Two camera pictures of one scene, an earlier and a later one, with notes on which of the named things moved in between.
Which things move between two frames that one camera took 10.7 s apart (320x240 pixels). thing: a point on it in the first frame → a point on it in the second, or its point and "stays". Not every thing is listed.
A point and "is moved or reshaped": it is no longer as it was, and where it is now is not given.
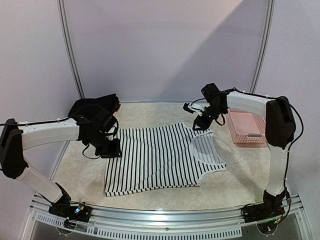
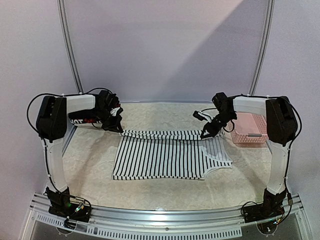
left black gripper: (114, 152) → (113, 127)
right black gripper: (203, 119) → (215, 122)
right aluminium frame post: (264, 46) stays
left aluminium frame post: (61, 6) stays
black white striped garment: (162, 157) is moved or reshaped
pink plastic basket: (246, 127) stays
